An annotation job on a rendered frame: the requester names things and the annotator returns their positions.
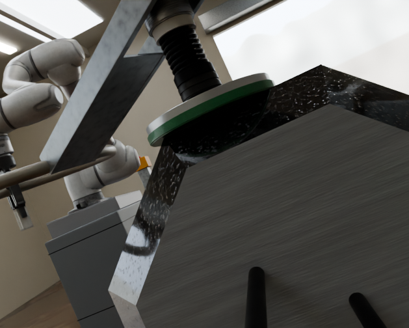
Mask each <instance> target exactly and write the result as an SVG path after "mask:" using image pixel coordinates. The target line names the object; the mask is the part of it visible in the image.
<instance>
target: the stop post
mask: <svg viewBox="0 0 409 328"><path fill-rule="evenodd" d="M139 159H140V167H139V169H138V170H137V171H136V172H138V174H139V176H140V179H141V181H142V184H143V186H144V188H146V186H147V183H148V180H149V178H150V174H151V173H152V172H151V169H150V167H151V166H152V164H151V161H150V159H149V157H148V156H143V157H140V158H139Z"/></svg>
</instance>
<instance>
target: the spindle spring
mask: <svg viewBox="0 0 409 328"><path fill-rule="evenodd" d="M185 28H187V29H185ZM181 29H183V30H181ZM178 30H180V31H178ZM176 31H178V32H176ZM174 32H176V33H174ZM172 33H174V34H173V35H171V34H172ZM186 33H189V34H186ZM183 34H185V35H183ZM170 35H171V36H170ZM181 35H183V36H181ZM168 36H169V37H168ZM179 36H181V37H179ZM167 37H168V38H167ZM177 37H179V38H177ZM175 38H177V39H175ZM188 38H190V39H188ZM174 39H175V40H174ZM186 39H188V40H186ZM172 40H173V41H172ZM183 40H185V41H183ZM171 41H172V42H171ZM181 41H183V42H181ZM169 42H170V43H169ZM179 42H181V43H179ZM177 43H179V44H177ZM176 44H177V45H176ZM187 44H190V45H188V46H186V45H187ZM159 45H160V46H161V49H162V50H163V53H164V55H165V56H166V60H167V61H168V65H169V66H170V69H171V70H172V73H173V75H174V77H176V76H177V75H178V74H179V73H180V72H181V71H183V70H184V69H186V68H188V67H190V66H193V65H195V64H198V63H200V62H205V61H209V60H208V59H207V58H206V56H207V55H206V54H205V53H204V49H202V45H201V44H200V40H199V39H198V35H197V34H196V31H195V29H193V28H188V25H184V26H181V27H178V28H176V29H173V30H171V31H170V32H168V33H166V34H165V35H164V36H163V37H162V38H161V39H160V41H159ZM175 45H176V46H175ZM173 46H174V47H173ZM183 46H185V47H184V48H182V47H183ZM170 48H171V49H170ZM179 48H181V49H179ZM193 48H196V49H193ZM178 49H179V50H178ZM190 49H193V50H190ZM177 50H178V51H177ZM188 50H190V51H188ZM175 51H176V52H175ZM186 51H188V52H186ZM174 52H175V53H174ZM184 52H186V53H184ZM173 53H174V54H173ZM182 53H184V54H182ZM195 53H197V54H195ZM181 54H182V55H181ZM193 54H195V55H193ZM179 55H180V56H179ZM190 55H193V56H190ZM178 56H179V57H178ZM188 56H190V57H188ZM176 57H178V58H176ZM186 57H188V58H186ZM184 58H186V59H184ZM183 59H184V60H183ZM195 59H198V60H196V61H193V60H195ZM181 60H183V61H181ZM179 61H181V62H180V63H178V62H179ZM191 61H193V62H191ZM188 62H191V63H189V64H187V63H188ZM185 64H187V65H185ZM184 65H185V66H184ZM182 66H184V67H182ZM181 67H182V68H181ZM180 68H181V69H180Z"/></svg>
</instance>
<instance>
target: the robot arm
mask: <svg viewBox="0 0 409 328"><path fill-rule="evenodd" d="M84 61H85V53H84V51H83V49H82V47H81V45H80V44H79V43H78V41H76V40H74V39H71V38H60V39H56V40H52V41H49V42H46V43H43V44H40V45H39V46H36V47H35V48H32V49H30V50H28V51H26V52H25V53H22V54H21V55H19V56H17V57H15V58H13V59H12V60H11V61H10V62H9V63H8V64H7V66H6V68H5V71H4V73H3V82H2V87H3V90H4V91H5V92H6V93H7V94H8V96H6V97H4V98H1V99H0V174H4V173H6V172H10V171H11V169H12V168H14V167H15V166H16V162H15V159H14V156H13V155H11V154H13V153H14V150H13V147H12V145H11V142H10V139H9V137H8V133H10V132H11V131H13V130H15V129H18V128H21V127H25V126H30V125H32V124H35V123H37V122H40V121H43V120H45V119H47V118H49V117H51V116H53V115H54V114H56V113H57V112H58V111H59V110H60V109H61V108H62V104H63V97H62V93H61V91H60V90H59V89H58V88H57V87H56V86H54V85H53V84H50V83H39V84H38V83H35V82H37V81H40V80H43V79H46V78H50V80H52V82H54V84H56V85H58V86H60V88H61V90H62V91H63V93H64V95H65V97H66V99H67V100H68V101H69V99H70V97H71V95H72V93H73V92H74V90H75V88H76V86H77V84H78V82H79V80H80V78H81V65H83V63H84ZM108 144H109V145H113V146H115V148H116V154H115V156H113V157H112V158H110V159H108V160H106V161H103V162H101V163H98V164H97V165H94V166H92V167H89V168H87V169H84V170H81V171H79V172H76V173H73V174H71V175H68V176H65V177H64V181H65V184H66V188H67V190H68V193H69V195H70V197H71V199H72V202H73V206H74V209H73V210H71V211H70V212H68V215H69V214H71V213H74V212H77V211H79V210H82V209H84V208H87V207H89V206H92V205H95V204H97V203H99V202H102V201H104V200H107V199H109V198H111V197H104V196H103V193H102V192H101V188H103V187H104V186H106V185H110V184H113V183H116V182H119V181H121V180H124V179H126V178H128V177H130V176H131V175H132V174H134V173H135V172H136V171H137V170H138V169H139V167H140V159H139V155H138V153H137V151H136V149H134V148H133V147H132V146H128V145H127V146H124V145H123V144H122V143H121V141H119V140H117V139H113V137H111V138H110V140H109V142H108V143H107V144H106V145H108ZM6 189H8V190H9V192H10V194H11V196H9V197H7V199H8V201H9V204H10V207H11V209H12V210H13V212H14V215H15V217H16V220H17V222H18V225H19V228H20V230H21V231H23V230H27V229H28V228H32V227H33V223H32V221H31V218H30V216H29V212H28V211H27V208H26V205H25V200H24V197H23V195H22V192H21V189H20V187H19V184H16V185H13V186H10V187H7V188H6Z"/></svg>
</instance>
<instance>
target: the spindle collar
mask: <svg viewBox="0 0 409 328"><path fill-rule="evenodd" d="M180 14H190V15H191V16H192V18H194V12H193V11H192V8H191V6H190V4H189V1H188V0H157V1H156V3H155V4H154V6H153V8H152V10H151V12H150V13H149V15H148V17H147V18H146V20H145V22H144V25H145V27H146V29H147V32H148V34H149V36H150V37H152V38H153V35H152V33H153V30H154V29H155V28H156V27H157V26H158V25H159V24H160V23H162V22H164V21H165V20H167V19H169V18H172V17H174V16H177V15H180Z"/></svg>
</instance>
